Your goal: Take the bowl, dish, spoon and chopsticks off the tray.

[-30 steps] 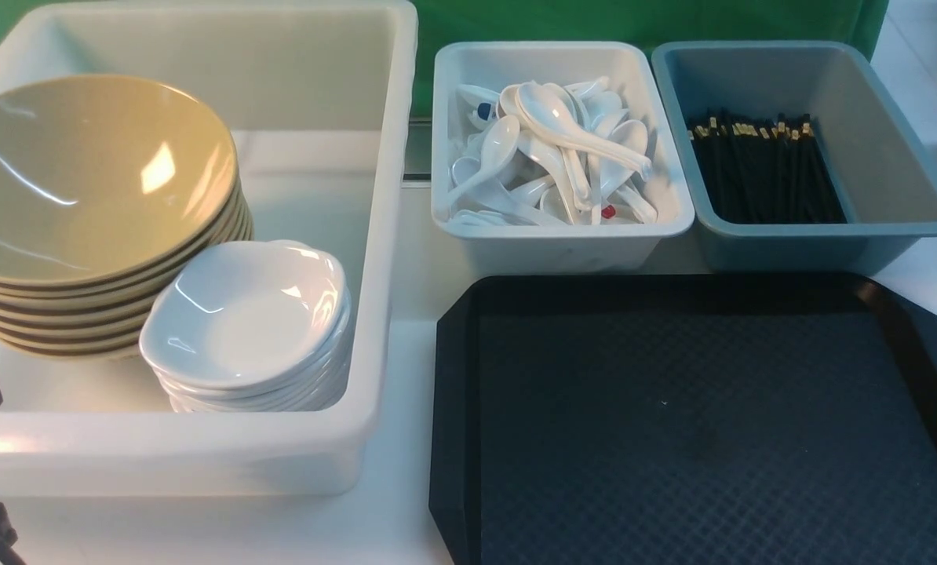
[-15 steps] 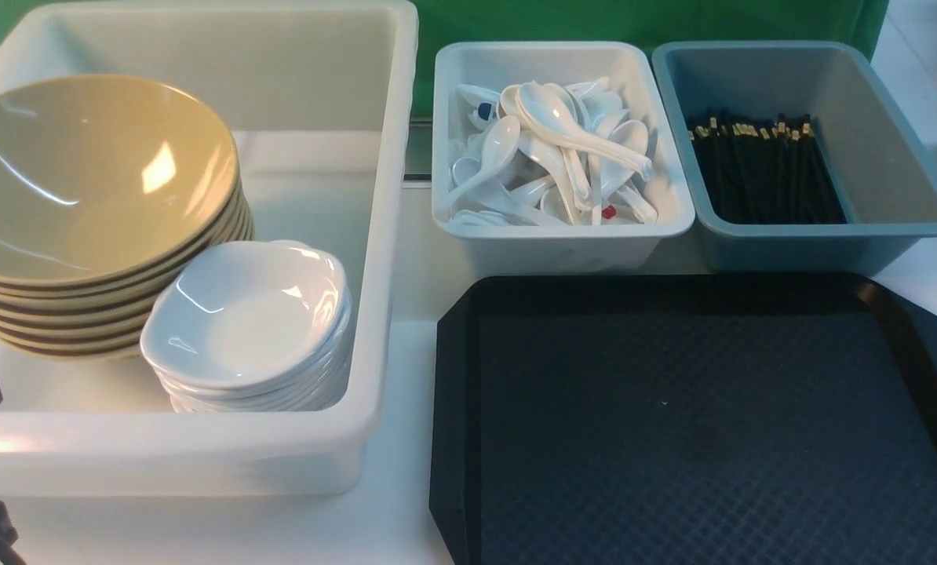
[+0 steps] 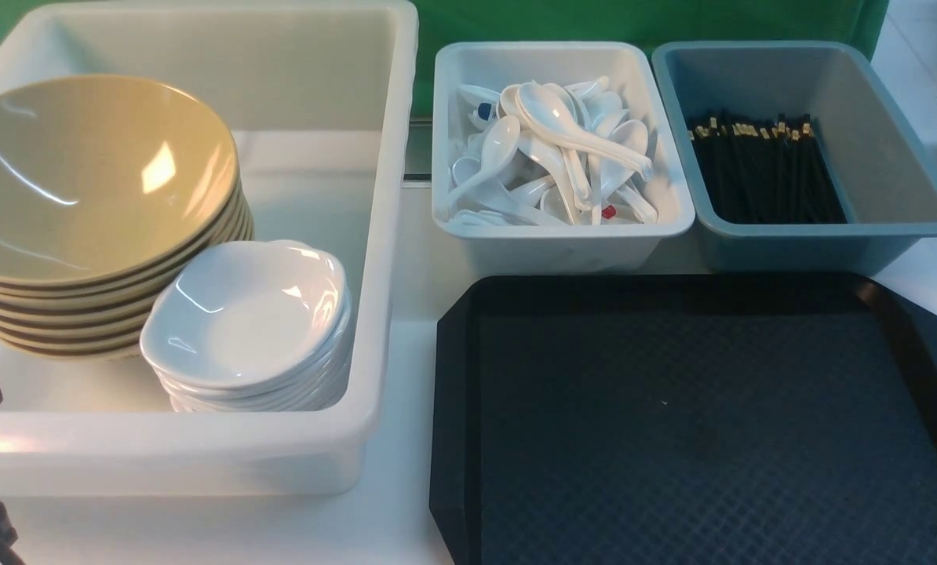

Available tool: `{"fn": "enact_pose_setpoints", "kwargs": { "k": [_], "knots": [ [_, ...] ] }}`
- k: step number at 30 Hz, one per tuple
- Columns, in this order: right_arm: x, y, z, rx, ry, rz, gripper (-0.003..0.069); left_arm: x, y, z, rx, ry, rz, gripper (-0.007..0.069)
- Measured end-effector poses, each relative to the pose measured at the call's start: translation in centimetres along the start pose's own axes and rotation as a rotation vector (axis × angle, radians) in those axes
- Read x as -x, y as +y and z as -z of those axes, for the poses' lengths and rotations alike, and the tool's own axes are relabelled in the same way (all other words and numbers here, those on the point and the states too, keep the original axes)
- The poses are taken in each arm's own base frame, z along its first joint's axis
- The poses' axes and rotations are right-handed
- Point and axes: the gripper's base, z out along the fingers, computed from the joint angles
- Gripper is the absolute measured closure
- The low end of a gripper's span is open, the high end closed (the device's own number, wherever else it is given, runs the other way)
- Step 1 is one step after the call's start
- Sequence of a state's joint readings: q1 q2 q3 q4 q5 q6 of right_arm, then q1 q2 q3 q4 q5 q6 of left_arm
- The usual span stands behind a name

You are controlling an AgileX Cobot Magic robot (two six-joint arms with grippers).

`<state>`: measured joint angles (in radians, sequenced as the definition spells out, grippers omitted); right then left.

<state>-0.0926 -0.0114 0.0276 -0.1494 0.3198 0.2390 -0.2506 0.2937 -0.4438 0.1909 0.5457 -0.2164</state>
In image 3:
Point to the bundle of black chopsticks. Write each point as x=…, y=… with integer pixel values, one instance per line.
x=766, y=171

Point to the stack of beige bowls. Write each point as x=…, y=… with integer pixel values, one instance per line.
x=104, y=319

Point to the small white square dish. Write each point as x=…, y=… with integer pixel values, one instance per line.
x=244, y=313

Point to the stack of white dishes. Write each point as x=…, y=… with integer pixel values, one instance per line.
x=291, y=391

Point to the pile of white spoons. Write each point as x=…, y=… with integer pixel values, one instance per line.
x=579, y=139

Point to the white plastic spoon bin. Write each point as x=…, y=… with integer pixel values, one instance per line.
x=619, y=243

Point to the large white plastic tub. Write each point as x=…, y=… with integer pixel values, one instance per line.
x=318, y=94

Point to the beige noodle bowl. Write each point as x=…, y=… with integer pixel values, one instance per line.
x=103, y=174

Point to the teal plastic chopstick bin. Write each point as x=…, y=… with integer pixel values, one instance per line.
x=875, y=158

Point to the black plastic serving tray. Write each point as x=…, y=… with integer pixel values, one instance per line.
x=746, y=418

